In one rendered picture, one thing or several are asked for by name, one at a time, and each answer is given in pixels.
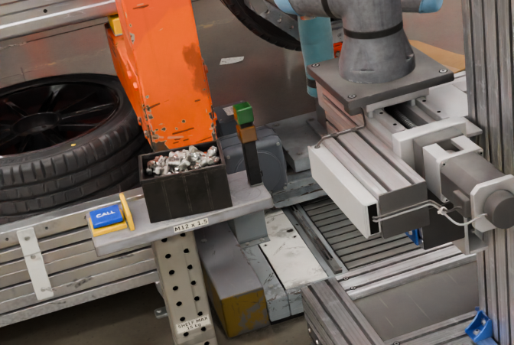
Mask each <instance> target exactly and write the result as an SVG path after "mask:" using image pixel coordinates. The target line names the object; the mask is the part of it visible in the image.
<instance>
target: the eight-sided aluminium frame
mask: <svg viewBox="0 0 514 345"><path fill-rule="evenodd" d="M244 3H245V5H247V6H248V7H249V8H250V9H251V10H253V11H254V12H255V13H256V14H257V15H260V16H262V17H263V18H264V19H266V20H267V21H270V22H271V23H272V24H274V25H275V26H277V27H278V28H280V29H282V30H283V31H284V32H286V33H287V34H290V35H291V36H292V37H294V38H295V39H297V40H298V41H300V36H299V29H298V22H297V21H296V20H294V19H293V18H291V17H290V16H288V15H287V14H285V13H284V12H283V11H281V10H279V9H278V8H276V7H275V6H274V5H272V4H270V3H269V2H267V1H266V0H244ZM331 28H332V34H333V43H338V42H341V41H343V37H344V34H343V22H342V21H338V22H334V23H331Z"/></svg>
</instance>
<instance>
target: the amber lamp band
mask: <svg viewBox="0 0 514 345"><path fill-rule="evenodd" d="M236 131H237V135H238V139H239V140H240V141H241V143H242V144H246V143H250V142H254V141H257V134H256V129H255V126H254V124H252V126H249V127H246V128H243V129H241V128H240V127H239V125H238V124H237V125H236Z"/></svg>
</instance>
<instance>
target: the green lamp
mask: <svg viewBox="0 0 514 345"><path fill-rule="evenodd" d="M233 114H234V118H235V120H236V122H237V123H238V124H239V125H243V124H246V123H250V122H254V115H253V111H252V107H251V106H250V104H249V103H248V102H244V103H239V104H235V105H233Z"/></svg>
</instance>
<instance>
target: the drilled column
mask: <svg viewBox="0 0 514 345"><path fill-rule="evenodd" d="M151 248H152V252H153V255H154V258H155V264H156V268H157V271H158V277H159V281H160V284H161V290H162V294H163V297H164V303H165V306H166V310H167V313H168V319H169V322H170V326H171V332H172V335H173V338H174V345H218V344H217V340H216V334H215V330H214V326H213V319H212V316H211V312H210V305H209V301H208V297H207V291H206V287H205V283H204V279H203V273H202V268H201V265H200V258H199V255H198V251H197V244H196V240H195V236H194V231H193V230H192V231H189V232H186V233H182V234H178V235H175V236H170V237H168V238H164V239H159V240H157V241H154V242H151Z"/></svg>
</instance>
